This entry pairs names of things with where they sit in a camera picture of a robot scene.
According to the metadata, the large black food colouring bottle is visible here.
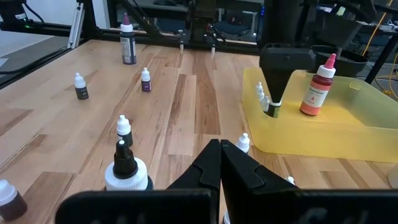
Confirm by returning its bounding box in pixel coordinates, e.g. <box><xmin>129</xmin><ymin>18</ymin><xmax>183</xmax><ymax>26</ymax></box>
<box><xmin>103</xmin><ymin>139</ymin><xmax>154</xmax><ymax>192</ymax></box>

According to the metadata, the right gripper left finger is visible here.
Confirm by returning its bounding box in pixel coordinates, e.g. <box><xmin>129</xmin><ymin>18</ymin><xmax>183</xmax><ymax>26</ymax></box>
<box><xmin>167</xmin><ymin>139</ymin><xmax>221</xmax><ymax>190</ymax></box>

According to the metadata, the blue office chair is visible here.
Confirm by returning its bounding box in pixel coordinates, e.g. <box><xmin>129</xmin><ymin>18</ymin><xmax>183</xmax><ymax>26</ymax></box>
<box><xmin>214</xmin><ymin>11</ymin><xmax>261</xmax><ymax>43</ymax></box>

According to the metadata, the large pink food colouring bottle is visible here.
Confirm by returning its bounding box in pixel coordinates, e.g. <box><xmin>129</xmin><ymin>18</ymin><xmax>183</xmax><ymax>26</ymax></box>
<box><xmin>298</xmin><ymin>52</ymin><xmax>338</xmax><ymax>117</ymax></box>

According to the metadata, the large purple food colouring bottle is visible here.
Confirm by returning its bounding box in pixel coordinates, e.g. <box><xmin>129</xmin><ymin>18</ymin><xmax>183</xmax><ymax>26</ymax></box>
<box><xmin>119</xmin><ymin>12</ymin><xmax>137</xmax><ymax>66</ymax></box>

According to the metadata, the yellow extension cable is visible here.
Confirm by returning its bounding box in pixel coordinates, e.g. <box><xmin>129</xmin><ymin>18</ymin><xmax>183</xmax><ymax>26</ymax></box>
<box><xmin>361</xmin><ymin>0</ymin><xmax>395</xmax><ymax>57</ymax></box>
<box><xmin>374</xmin><ymin>51</ymin><xmax>398</xmax><ymax>100</ymax></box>

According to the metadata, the silver aluminium profile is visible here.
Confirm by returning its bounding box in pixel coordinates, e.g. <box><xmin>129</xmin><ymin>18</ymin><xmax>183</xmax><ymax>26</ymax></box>
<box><xmin>66</xmin><ymin>2</ymin><xmax>86</xmax><ymax>50</ymax></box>

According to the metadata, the black device with green light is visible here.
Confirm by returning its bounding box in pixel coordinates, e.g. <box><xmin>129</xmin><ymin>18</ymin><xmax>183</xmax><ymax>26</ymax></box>
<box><xmin>0</xmin><ymin>0</ymin><xmax>30</xmax><ymax>30</ymax></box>

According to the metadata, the small purple dropper bottle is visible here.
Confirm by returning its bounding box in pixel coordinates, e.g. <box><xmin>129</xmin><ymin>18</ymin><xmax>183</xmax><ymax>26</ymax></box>
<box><xmin>140</xmin><ymin>67</ymin><xmax>153</xmax><ymax>93</ymax></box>

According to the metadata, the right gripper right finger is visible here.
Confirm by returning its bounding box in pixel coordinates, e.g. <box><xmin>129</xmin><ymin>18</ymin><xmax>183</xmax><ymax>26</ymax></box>
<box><xmin>221</xmin><ymin>139</ymin><xmax>299</xmax><ymax>191</ymax></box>

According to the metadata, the yellow translucent plastic bin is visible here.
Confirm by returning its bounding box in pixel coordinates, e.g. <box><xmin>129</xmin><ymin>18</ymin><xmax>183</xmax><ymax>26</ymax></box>
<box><xmin>241</xmin><ymin>66</ymin><xmax>398</xmax><ymax>164</ymax></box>

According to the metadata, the small green-label dropper bottle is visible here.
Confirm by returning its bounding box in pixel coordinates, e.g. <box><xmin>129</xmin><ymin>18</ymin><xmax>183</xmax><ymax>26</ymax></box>
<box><xmin>116</xmin><ymin>114</ymin><xmax>134</xmax><ymax>147</ymax></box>

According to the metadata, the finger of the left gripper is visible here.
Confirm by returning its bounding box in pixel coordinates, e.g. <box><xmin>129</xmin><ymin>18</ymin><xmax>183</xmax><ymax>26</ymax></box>
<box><xmin>264</xmin><ymin>72</ymin><xmax>279</xmax><ymax>102</ymax></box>
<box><xmin>275</xmin><ymin>72</ymin><xmax>294</xmax><ymax>102</ymax></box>

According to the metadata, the black aluminium table frame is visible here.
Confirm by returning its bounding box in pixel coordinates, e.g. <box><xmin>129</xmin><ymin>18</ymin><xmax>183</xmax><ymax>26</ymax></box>
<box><xmin>0</xmin><ymin>0</ymin><xmax>308</xmax><ymax>91</ymax></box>

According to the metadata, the black plant pot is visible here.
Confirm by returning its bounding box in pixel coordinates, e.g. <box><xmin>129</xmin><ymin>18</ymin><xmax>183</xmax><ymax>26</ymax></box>
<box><xmin>310</xmin><ymin>44</ymin><xmax>370</xmax><ymax>79</ymax></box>

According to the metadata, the small red dropper bottle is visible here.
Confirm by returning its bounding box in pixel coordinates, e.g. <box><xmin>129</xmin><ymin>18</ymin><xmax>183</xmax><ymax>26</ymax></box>
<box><xmin>0</xmin><ymin>179</ymin><xmax>29</xmax><ymax>223</ymax></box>

